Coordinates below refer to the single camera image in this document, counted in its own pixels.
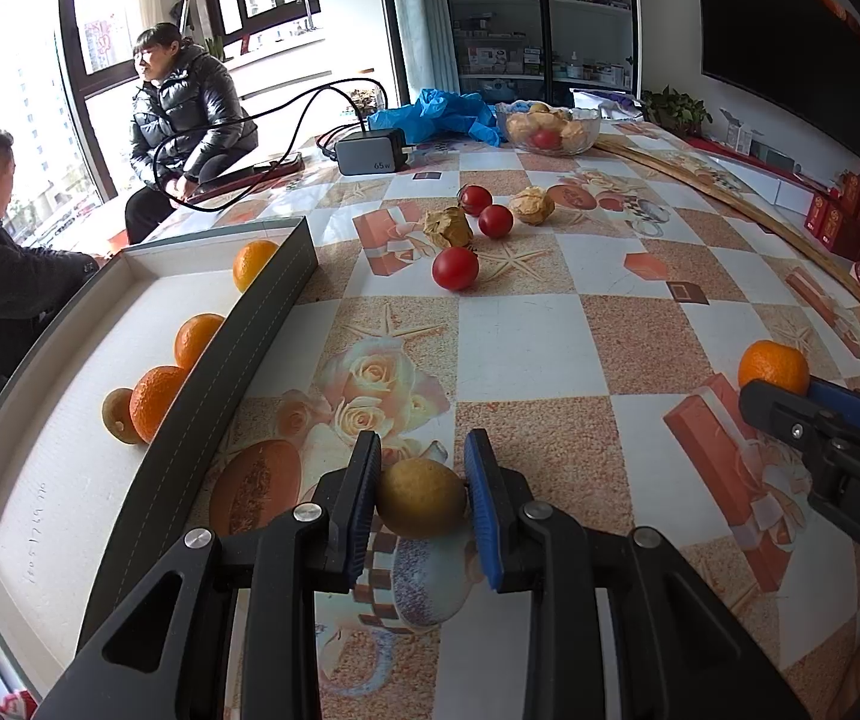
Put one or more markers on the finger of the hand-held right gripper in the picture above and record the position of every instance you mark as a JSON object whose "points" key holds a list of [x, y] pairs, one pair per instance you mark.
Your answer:
{"points": [[782, 412], [842, 405]]}

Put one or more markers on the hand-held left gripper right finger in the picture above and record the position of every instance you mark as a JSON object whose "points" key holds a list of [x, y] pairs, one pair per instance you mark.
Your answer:
{"points": [[484, 517]]}

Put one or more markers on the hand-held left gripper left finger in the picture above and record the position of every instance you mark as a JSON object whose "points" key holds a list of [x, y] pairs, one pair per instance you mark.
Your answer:
{"points": [[366, 510]]}

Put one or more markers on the rough-skinned mandarin orange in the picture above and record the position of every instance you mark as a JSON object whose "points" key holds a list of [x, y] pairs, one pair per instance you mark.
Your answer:
{"points": [[156, 401], [771, 364]]}

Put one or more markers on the small brown round fruit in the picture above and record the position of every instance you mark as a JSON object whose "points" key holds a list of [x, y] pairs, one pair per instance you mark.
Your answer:
{"points": [[118, 416], [422, 499]]}

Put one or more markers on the grey tray with white lining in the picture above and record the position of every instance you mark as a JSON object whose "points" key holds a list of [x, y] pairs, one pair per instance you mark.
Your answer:
{"points": [[205, 420]]}

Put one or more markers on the smooth-skinned orange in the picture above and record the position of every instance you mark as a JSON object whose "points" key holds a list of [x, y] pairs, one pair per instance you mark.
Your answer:
{"points": [[197, 337], [253, 264]]}

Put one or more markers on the red tomato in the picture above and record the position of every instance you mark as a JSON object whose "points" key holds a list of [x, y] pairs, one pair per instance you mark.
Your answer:
{"points": [[475, 199], [546, 139], [454, 268], [496, 221]]}

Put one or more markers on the long wooden strip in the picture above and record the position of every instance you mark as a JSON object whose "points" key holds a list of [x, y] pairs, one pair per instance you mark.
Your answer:
{"points": [[737, 210]]}

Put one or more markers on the white low sideboard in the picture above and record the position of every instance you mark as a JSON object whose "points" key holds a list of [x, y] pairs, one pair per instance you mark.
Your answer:
{"points": [[797, 191]]}

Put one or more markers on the white carton box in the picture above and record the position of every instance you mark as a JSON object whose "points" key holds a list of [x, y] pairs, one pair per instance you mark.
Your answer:
{"points": [[741, 133]]}

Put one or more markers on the green potted plant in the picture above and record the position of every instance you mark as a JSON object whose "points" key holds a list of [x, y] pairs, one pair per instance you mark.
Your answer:
{"points": [[673, 109]]}

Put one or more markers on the glass bowl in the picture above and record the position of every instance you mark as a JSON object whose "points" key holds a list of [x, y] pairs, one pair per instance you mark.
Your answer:
{"points": [[587, 136]]}

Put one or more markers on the white printed plastic bag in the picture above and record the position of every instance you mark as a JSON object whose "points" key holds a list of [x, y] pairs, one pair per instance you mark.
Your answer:
{"points": [[610, 105]]}

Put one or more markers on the dark red flat device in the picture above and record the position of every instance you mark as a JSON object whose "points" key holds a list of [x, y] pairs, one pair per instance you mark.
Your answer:
{"points": [[250, 176]]}

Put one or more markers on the grey power charger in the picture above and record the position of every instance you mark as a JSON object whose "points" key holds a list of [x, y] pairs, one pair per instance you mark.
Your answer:
{"points": [[366, 154]]}

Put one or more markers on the small yellow-brown fruit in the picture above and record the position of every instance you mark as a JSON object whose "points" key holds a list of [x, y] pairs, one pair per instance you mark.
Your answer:
{"points": [[538, 108]]}

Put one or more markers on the blue plastic bag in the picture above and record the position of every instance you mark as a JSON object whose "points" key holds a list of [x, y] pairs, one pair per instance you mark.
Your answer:
{"points": [[437, 116]]}

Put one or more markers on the clear snack container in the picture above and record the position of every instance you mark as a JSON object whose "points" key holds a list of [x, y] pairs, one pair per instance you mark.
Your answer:
{"points": [[367, 101]]}

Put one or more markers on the glass door display cabinet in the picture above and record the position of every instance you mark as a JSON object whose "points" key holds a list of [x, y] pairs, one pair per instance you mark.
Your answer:
{"points": [[535, 15]]}

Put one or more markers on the grey-blue curtain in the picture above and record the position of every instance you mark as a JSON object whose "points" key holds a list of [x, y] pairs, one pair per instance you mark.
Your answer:
{"points": [[422, 15]]}

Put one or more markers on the black framed window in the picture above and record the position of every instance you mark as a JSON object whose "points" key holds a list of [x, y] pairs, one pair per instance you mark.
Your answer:
{"points": [[69, 30]]}

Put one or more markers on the black wall screen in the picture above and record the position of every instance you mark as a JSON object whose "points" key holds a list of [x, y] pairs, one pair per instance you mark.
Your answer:
{"points": [[782, 30]]}

